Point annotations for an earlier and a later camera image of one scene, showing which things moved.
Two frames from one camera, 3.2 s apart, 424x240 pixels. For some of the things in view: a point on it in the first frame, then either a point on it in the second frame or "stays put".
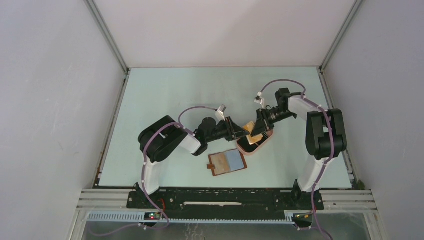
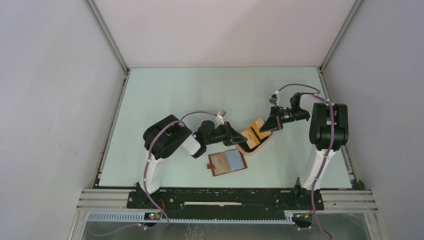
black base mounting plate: x=224 y=204 stays put
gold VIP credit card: x=249 y=126 to x=252 y=141
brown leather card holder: x=226 y=162 stays put
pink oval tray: x=244 y=147 stays put
